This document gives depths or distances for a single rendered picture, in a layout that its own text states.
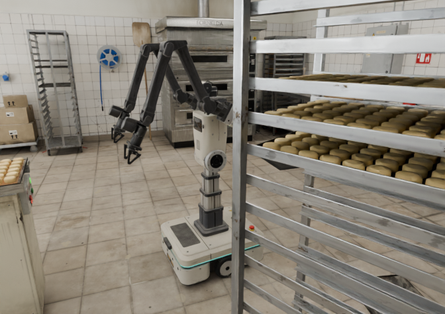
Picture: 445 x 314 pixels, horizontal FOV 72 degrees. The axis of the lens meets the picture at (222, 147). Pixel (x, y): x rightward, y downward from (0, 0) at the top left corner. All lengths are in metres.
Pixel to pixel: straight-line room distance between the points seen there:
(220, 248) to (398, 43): 1.76
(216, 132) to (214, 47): 3.21
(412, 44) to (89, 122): 5.59
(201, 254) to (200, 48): 3.55
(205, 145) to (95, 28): 4.18
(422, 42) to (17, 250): 1.85
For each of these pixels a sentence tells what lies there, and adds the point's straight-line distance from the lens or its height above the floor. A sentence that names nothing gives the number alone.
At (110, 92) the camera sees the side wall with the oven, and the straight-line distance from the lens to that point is 5.85.
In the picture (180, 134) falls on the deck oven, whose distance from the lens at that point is 5.07.
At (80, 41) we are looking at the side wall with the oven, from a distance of 5.84.
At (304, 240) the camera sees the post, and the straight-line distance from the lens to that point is 1.40.
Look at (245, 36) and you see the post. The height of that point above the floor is 1.53.
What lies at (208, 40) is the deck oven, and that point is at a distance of 5.04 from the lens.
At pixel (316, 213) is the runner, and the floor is 0.87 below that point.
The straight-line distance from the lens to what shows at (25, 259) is 1.96.
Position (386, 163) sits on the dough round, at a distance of 0.81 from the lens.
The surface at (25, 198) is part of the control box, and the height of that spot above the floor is 0.79.
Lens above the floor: 1.48
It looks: 17 degrees down
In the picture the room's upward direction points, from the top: straight up
